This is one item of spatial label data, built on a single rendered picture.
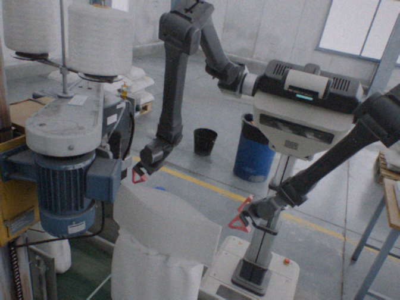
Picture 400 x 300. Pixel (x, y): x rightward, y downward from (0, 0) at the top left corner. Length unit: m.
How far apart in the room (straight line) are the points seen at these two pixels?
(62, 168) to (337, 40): 8.38
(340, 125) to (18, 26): 1.09
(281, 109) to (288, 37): 7.77
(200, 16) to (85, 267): 1.43
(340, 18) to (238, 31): 2.54
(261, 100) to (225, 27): 8.20
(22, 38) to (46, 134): 0.34
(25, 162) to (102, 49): 0.36
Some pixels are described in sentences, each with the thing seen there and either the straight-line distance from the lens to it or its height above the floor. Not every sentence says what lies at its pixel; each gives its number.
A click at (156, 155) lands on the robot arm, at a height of 1.25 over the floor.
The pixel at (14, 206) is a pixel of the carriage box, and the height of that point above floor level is 1.13.
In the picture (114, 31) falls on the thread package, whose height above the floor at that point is 1.64.
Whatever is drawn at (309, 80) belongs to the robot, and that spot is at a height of 1.55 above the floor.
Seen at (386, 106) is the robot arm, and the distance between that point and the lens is 0.77.
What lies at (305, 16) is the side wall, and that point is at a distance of 8.96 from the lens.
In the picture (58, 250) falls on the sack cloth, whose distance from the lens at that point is 1.79.
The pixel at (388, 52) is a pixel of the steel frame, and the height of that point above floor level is 1.14.
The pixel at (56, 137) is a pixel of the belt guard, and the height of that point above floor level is 1.42.
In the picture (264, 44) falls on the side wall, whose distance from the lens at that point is 9.17.
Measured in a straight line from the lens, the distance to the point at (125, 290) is 1.54.
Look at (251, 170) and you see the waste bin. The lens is 3.43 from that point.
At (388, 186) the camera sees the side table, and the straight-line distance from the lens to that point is 2.58.
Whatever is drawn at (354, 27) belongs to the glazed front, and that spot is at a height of 1.50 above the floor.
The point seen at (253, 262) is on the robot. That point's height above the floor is 0.44.
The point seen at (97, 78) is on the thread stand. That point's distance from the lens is 0.92.
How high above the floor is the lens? 1.77
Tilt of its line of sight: 26 degrees down
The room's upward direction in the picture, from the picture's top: 10 degrees clockwise
